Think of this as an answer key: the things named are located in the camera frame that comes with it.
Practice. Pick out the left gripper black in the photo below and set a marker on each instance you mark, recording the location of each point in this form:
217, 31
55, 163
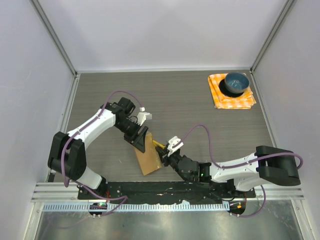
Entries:
137, 140

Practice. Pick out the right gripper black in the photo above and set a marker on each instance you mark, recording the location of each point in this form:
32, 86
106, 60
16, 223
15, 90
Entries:
163, 154

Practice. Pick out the brown cardboard express box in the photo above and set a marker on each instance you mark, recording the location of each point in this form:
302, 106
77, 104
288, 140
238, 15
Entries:
149, 161

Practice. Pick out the yellow utility knife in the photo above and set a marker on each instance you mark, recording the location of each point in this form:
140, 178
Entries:
157, 144

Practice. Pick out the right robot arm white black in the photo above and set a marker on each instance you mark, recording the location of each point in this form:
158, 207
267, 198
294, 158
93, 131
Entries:
267, 165

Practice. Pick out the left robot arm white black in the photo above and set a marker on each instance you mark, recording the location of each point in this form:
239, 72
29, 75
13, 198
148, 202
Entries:
68, 150

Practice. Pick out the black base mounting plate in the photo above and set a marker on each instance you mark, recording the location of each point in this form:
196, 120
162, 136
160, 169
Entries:
163, 192

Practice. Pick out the orange checkered cloth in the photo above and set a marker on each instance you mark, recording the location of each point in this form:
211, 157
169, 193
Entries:
222, 101

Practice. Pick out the blue ceramic bowl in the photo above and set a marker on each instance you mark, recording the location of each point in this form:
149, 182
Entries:
236, 82

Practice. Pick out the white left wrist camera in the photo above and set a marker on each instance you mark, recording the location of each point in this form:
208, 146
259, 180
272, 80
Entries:
143, 116

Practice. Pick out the white slotted cable duct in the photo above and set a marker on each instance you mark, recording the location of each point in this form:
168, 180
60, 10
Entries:
94, 207

